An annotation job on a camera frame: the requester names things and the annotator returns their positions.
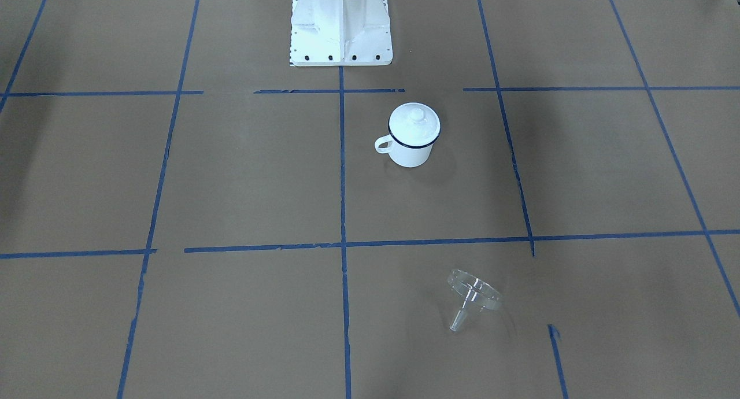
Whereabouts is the clear plastic funnel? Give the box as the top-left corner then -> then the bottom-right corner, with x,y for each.
447,269 -> 503,333

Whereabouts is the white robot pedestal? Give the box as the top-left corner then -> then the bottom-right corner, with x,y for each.
289,0 -> 394,67

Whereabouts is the white enamel mug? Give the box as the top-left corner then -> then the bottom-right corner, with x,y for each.
373,132 -> 441,168

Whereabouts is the white ceramic lid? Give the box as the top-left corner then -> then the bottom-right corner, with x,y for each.
388,103 -> 441,149

